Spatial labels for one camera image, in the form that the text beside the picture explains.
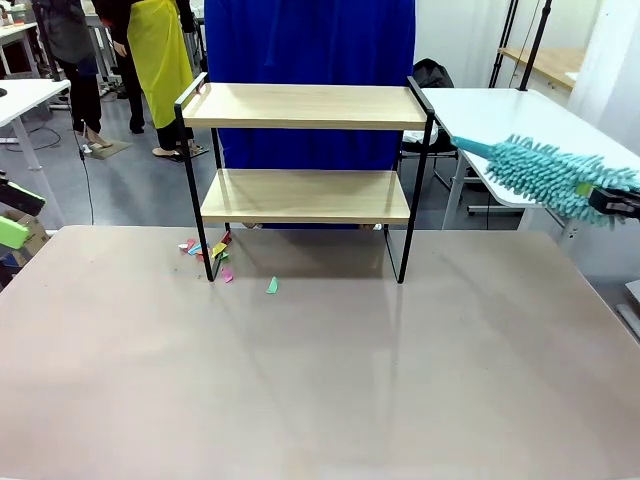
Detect teal microfiber duster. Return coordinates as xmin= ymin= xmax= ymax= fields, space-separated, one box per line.
xmin=449 ymin=133 xmax=640 ymax=231

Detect two-tier wood and black shelf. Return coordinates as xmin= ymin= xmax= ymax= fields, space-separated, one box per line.
xmin=173 ymin=72 xmax=436 ymax=285

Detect cardboard box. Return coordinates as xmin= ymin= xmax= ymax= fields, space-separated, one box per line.
xmin=0 ymin=208 xmax=51 ymax=266

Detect grey floor mat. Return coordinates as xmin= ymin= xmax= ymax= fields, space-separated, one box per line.
xmin=82 ymin=139 xmax=134 ymax=160

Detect white desk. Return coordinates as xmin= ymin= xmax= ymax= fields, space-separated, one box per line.
xmin=0 ymin=78 xmax=72 ymax=174

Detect white side table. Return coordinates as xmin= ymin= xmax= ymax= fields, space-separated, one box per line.
xmin=417 ymin=88 xmax=640 ymax=246

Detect wooden desk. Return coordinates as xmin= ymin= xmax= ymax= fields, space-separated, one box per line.
xmin=498 ymin=47 xmax=586 ymax=91

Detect person in dark clothes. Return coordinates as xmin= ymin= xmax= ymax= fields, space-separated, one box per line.
xmin=32 ymin=0 xmax=104 ymax=135

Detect black stand pole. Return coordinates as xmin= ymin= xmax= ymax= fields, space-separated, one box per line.
xmin=517 ymin=0 xmax=554 ymax=93

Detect black tripod legs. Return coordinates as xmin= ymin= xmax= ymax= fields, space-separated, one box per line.
xmin=489 ymin=0 xmax=520 ymax=89

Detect person in yellow apron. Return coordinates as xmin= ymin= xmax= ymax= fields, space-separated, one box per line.
xmin=92 ymin=0 xmax=201 ymax=161

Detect black office chair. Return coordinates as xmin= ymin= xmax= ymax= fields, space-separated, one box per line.
xmin=399 ymin=58 xmax=494 ymax=217

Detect grey metal rail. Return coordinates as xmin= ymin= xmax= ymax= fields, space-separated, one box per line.
xmin=614 ymin=302 xmax=640 ymax=346

